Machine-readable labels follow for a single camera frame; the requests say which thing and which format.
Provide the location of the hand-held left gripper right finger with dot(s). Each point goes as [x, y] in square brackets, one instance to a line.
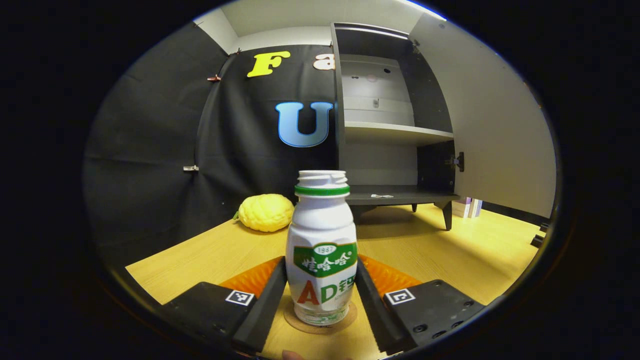
[372, 312]

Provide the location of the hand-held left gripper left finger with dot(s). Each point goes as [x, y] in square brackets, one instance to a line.
[265, 312]

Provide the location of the round brown coaster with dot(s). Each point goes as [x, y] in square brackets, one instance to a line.
[320, 330]

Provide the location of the white bottle green label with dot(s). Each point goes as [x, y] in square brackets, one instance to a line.
[320, 225]

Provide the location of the dark grey cabinet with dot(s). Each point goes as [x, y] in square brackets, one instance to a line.
[430, 100]

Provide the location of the beige cabinet door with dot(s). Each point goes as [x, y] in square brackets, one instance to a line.
[500, 125]

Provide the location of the black door hinge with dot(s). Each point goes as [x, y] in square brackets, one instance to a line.
[456, 161]

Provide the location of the white cabinet shelf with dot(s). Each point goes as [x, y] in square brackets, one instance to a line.
[390, 131]

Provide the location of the yellow bumpy fruit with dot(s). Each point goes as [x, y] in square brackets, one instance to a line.
[265, 212]

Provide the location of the lilac cover book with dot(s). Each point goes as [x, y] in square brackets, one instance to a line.
[461, 206]

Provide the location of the white spine book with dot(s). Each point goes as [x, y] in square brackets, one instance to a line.
[476, 207]

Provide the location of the black backdrop cloth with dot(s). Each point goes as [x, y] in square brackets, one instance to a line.
[150, 150]

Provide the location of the copper cloth clip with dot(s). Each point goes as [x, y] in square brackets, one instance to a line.
[214, 78]

